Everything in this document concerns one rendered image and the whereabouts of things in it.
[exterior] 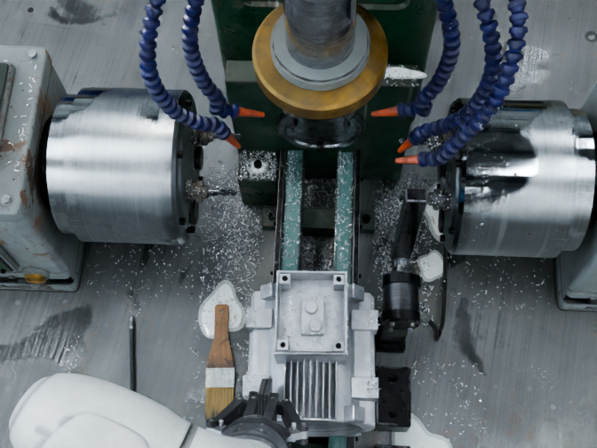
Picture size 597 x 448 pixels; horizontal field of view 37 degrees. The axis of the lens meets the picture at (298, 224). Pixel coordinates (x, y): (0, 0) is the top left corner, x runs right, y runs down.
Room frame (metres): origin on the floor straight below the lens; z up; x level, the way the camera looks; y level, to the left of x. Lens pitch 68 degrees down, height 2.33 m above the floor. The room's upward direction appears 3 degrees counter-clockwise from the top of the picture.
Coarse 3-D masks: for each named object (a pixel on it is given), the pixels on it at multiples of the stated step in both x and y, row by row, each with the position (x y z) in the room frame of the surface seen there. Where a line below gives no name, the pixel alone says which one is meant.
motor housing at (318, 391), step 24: (264, 336) 0.34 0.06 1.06; (360, 336) 0.33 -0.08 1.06; (264, 360) 0.30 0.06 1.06; (360, 360) 0.29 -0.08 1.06; (288, 384) 0.26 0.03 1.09; (312, 384) 0.26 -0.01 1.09; (336, 384) 0.25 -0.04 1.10; (312, 408) 0.22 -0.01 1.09; (336, 408) 0.22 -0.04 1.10; (312, 432) 0.21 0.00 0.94; (336, 432) 0.21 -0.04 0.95
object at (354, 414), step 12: (264, 288) 0.41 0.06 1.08; (348, 288) 0.40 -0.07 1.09; (360, 288) 0.40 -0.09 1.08; (348, 300) 0.38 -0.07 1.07; (360, 300) 0.38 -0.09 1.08; (348, 408) 0.22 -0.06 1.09; (360, 408) 0.22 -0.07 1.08; (348, 420) 0.20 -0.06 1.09; (360, 420) 0.20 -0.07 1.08; (360, 432) 0.21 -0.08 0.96
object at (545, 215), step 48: (432, 144) 0.64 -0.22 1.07; (480, 144) 0.58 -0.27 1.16; (528, 144) 0.58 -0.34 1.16; (576, 144) 0.57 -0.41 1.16; (432, 192) 0.55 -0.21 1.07; (480, 192) 0.52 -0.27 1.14; (528, 192) 0.51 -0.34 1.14; (576, 192) 0.51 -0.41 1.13; (480, 240) 0.47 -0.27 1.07; (528, 240) 0.46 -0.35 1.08; (576, 240) 0.46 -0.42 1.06
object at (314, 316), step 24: (288, 288) 0.39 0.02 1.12; (312, 288) 0.39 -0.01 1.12; (336, 288) 0.39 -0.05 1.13; (288, 312) 0.36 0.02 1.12; (312, 312) 0.35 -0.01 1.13; (336, 312) 0.35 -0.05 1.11; (312, 336) 0.32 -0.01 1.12; (336, 336) 0.32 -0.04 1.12; (288, 360) 0.29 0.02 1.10; (312, 360) 0.29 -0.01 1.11; (336, 360) 0.29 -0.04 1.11
